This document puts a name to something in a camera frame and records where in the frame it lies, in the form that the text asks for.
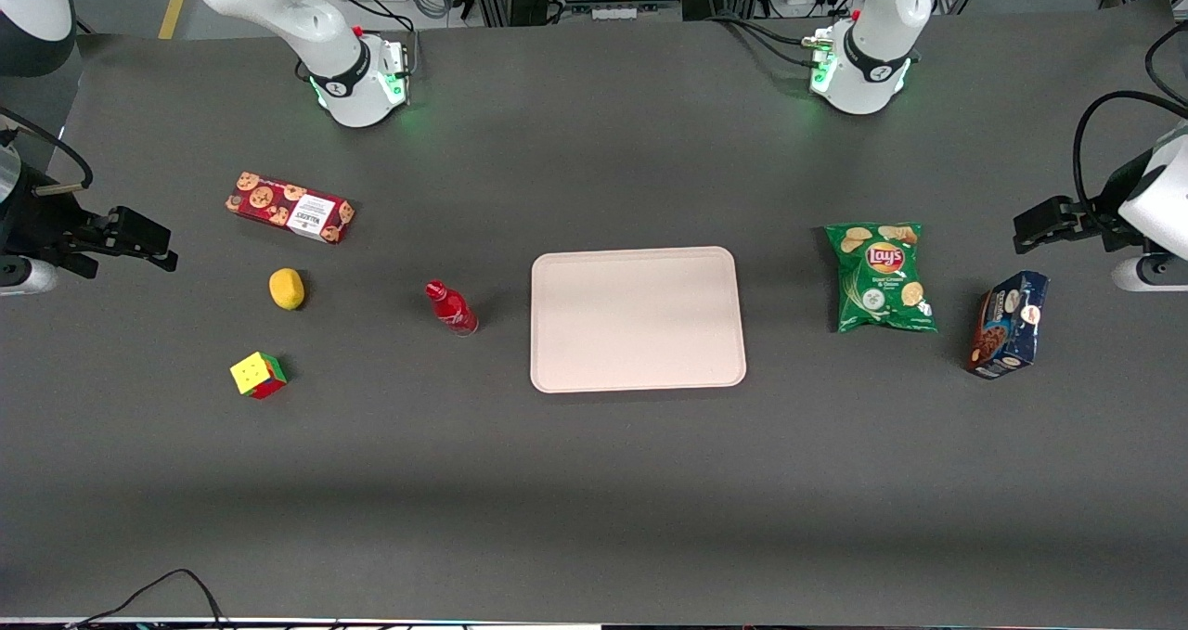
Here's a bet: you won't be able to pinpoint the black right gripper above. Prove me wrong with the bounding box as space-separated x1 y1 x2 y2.
0 164 179 280

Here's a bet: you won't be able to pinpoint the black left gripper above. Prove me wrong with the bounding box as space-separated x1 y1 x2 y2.
1014 150 1157 256

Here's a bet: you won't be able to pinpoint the red coke bottle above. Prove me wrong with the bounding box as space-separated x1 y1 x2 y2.
425 279 480 338

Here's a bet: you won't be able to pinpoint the beige plastic tray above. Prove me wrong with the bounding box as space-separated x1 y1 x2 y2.
529 246 748 394

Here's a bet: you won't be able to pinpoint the blue chocolate cookie box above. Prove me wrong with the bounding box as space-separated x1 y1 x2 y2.
965 270 1051 380

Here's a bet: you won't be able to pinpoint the red cookie box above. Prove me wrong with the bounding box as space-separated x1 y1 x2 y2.
225 171 356 245

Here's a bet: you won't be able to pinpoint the yellow lemon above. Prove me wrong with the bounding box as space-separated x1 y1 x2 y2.
268 267 306 312

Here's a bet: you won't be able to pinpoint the colourful rubik's cube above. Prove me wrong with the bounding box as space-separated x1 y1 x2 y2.
229 351 289 401

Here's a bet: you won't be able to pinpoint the green Lay's chips bag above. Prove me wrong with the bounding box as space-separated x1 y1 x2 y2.
824 222 938 335

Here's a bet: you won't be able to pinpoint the dark grey table mat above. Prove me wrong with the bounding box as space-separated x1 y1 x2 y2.
0 0 1188 627

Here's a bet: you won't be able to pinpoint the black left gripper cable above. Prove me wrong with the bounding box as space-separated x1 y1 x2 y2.
1072 90 1188 234

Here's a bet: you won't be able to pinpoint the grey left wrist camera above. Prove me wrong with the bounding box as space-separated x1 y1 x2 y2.
1111 253 1188 293

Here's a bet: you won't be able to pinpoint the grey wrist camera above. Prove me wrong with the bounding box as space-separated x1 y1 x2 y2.
1111 253 1188 293
0 257 58 296

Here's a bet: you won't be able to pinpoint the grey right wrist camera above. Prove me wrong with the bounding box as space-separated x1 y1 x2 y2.
0 257 58 296

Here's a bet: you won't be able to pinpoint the black looped cable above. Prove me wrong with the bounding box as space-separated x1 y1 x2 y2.
1144 21 1188 108

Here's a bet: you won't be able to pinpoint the thin black cable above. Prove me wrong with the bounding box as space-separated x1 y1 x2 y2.
70 568 229 630

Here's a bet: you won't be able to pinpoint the black left arm base cables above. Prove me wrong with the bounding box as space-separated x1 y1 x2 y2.
707 12 822 69

